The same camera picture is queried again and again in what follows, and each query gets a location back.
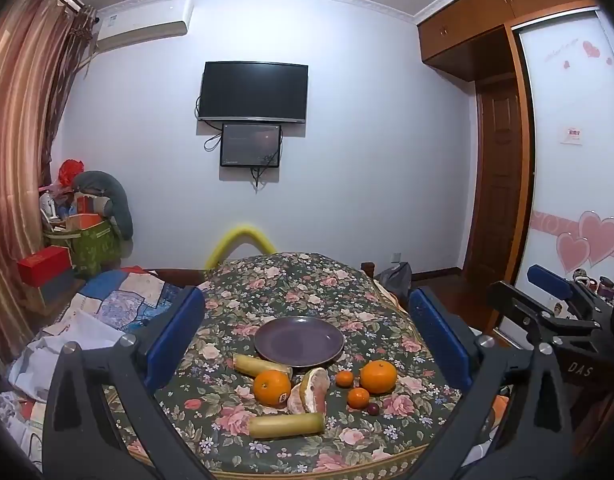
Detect white crumpled cloth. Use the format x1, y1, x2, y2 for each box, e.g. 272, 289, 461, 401
0, 320, 113, 461

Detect orange garment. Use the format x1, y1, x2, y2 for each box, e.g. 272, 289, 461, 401
488, 395, 512, 441

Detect wall-mounted black television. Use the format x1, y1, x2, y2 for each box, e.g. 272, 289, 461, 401
197, 61, 309, 125

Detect white air conditioner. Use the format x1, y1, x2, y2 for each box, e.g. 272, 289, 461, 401
94, 0, 195, 53

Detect peeled pomelo segment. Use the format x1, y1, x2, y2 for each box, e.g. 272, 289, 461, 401
286, 384, 310, 415

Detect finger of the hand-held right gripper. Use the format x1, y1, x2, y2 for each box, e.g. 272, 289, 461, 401
488, 281, 602, 346
527, 264, 614, 318

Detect plain large orange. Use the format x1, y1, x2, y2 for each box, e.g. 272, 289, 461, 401
360, 360, 398, 395

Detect patchwork quilt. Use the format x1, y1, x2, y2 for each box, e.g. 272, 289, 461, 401
57, 267, 188, 341

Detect floral tablecloth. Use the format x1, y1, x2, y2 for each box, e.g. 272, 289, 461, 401
102, 251, 492, 476

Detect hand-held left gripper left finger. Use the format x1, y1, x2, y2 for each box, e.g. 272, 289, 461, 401
41, 286, 218, 480

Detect blue-grey flat box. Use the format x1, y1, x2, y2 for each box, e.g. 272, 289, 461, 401
34, 267, 78, 306

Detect yellow-green banana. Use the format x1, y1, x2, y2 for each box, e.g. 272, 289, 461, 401
248, 413, 325, 439
233, 353, 293, 380

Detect striped pink curtain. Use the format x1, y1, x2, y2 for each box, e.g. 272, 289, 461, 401
0, 0, 100, 361

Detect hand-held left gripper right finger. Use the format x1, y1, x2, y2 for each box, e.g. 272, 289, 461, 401
402, 286, 574, 480

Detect white heart-print sliding door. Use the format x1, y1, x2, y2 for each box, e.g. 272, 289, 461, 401
517, 7, 614, 361

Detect red plastic bag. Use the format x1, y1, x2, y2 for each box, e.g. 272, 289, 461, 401
58, 159, 85, 186

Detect orange cardboard box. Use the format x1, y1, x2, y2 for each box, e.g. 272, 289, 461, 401
67, 212, 105, 231

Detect grey plush pillow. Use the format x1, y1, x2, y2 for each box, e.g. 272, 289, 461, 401
72, 171, 134, 241

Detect small white appliance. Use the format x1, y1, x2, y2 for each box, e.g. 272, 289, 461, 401
40, 195, 63, 223

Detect orange with sticker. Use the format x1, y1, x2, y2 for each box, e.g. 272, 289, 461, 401
252, 369, 292, 408

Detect wooden wardrobe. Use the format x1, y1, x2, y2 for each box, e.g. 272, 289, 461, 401
417, 0, 614, 361

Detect dark grey bag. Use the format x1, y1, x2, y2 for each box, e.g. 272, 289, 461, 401
376, 262, 413, 306

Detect red flat box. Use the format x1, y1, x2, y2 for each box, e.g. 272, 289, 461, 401
16, 246, 72, 286

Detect brown wooden door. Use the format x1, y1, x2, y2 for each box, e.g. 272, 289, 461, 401
462, 80, 525, 273

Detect purple ceramic plate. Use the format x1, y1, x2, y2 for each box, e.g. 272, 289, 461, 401
254, 316, 346, 367

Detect small black wall monitor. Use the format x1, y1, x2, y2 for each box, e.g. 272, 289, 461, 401
220, 122, 283, 168

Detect pomelo wedge with rind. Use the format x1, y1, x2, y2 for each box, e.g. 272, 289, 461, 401
299, 367, 332, 415

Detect green storage box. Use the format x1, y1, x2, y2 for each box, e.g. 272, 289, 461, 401
43, 215, 123, 278

